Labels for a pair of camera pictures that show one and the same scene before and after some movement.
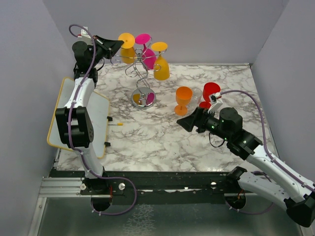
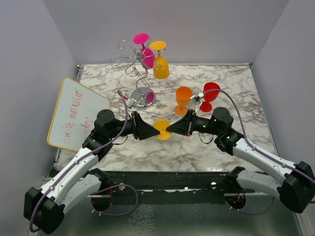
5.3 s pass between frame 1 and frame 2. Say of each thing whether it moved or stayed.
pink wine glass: stayed
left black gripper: moved
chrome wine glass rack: stayed
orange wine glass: stayed
